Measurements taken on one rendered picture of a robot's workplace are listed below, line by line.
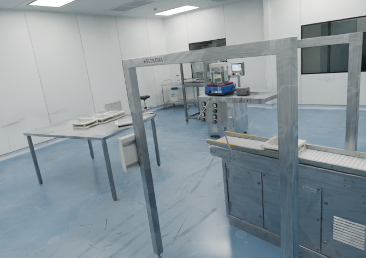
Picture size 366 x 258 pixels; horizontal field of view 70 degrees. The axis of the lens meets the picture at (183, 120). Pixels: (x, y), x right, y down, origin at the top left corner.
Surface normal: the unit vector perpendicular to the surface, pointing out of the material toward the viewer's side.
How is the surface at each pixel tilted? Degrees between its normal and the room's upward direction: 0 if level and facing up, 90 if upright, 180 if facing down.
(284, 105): 90
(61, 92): 90
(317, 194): 90
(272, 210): 90
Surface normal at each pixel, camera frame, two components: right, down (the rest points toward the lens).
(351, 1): -0.61, 0.26
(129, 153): 0.70, 0.10
